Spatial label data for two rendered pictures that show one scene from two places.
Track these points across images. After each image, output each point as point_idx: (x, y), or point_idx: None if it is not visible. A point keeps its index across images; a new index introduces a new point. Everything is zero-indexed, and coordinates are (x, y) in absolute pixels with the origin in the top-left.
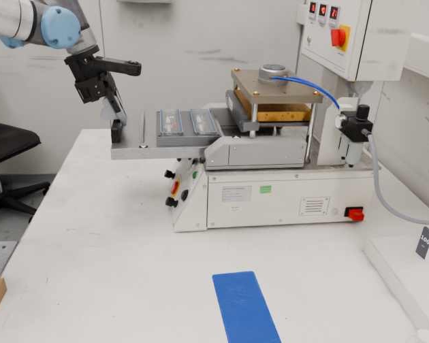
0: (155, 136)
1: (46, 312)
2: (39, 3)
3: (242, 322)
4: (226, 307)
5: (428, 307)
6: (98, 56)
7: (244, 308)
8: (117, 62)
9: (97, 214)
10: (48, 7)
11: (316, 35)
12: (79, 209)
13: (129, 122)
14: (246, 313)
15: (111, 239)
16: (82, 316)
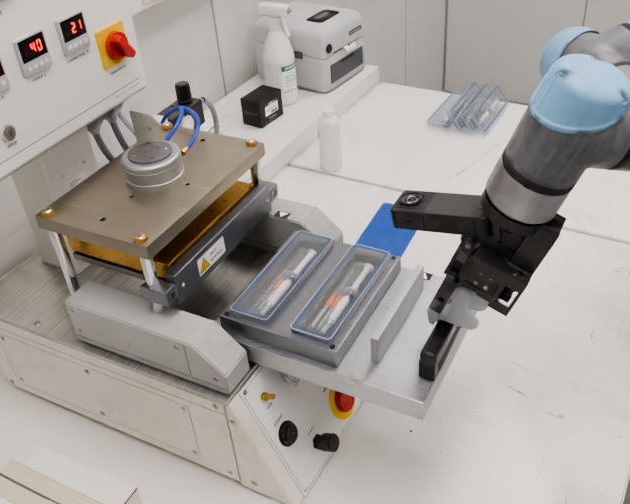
0: (383, 300)
1: (589, 298)
2: (611, 30)
3: (396, 229)
4: (400, 244)
5: None
6: (482, 217)
7: (385, 238)
8: (449, 193)
9: (502, 436)
10: (594, 34)
11: (29, 105)
12: (534, 462)
13: (405, 375)
14: (386, 234)
15: (492, 369)
16: (550, 282)
